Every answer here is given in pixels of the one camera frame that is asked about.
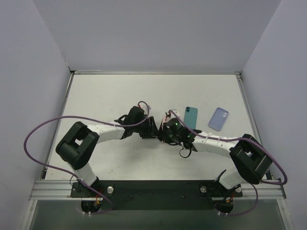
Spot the teal phone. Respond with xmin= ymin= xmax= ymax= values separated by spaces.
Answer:
xmin=184 ymin=106 xmax=198 ymax=129

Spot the lavender phone case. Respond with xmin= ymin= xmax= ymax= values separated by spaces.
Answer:
xmin=208 ymin=107 xmax=229 ymax=131

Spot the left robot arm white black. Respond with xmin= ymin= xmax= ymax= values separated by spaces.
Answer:
xmin=56 ymin=102 xmax=157 ymax=197

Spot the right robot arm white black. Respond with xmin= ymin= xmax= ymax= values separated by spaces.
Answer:
xmin=159 ymin=118 xmax=272 ymax=190

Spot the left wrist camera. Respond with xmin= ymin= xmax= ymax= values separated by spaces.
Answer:
xmin=138 ymin=103 xmax=151 ymax=115

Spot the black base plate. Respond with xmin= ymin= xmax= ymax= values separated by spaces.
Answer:
xmin=70 ymin=180 xmax=243 ymax=213

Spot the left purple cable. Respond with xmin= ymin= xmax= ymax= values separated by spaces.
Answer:
xmin=23 ymin=100 xmax=149 ymax=215

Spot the purple cable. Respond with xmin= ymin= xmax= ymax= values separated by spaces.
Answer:
xmin=23 ymin=100 xmax=149 ymax=215
xmin=167 ymin=109 xmax=288 ymax=218

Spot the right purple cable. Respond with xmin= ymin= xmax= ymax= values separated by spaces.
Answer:
xmin=167 ymin=109 xmax=288 ymax=218

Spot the aluminium table frame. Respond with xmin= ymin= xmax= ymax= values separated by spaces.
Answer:
xmin=22 ymin=70 xmax=292 ymax=230

